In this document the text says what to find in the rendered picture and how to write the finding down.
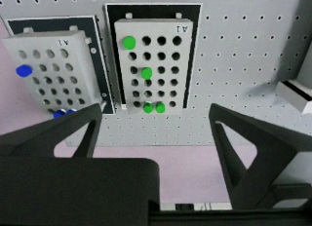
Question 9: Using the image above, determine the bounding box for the white cooling block with round holes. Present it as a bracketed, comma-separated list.
[115, 19, 193, 115]

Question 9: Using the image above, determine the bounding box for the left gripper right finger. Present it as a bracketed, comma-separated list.
[209, 103, 312, 209]

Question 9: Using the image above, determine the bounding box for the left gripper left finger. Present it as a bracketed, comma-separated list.
[0, 103, 102, 157]

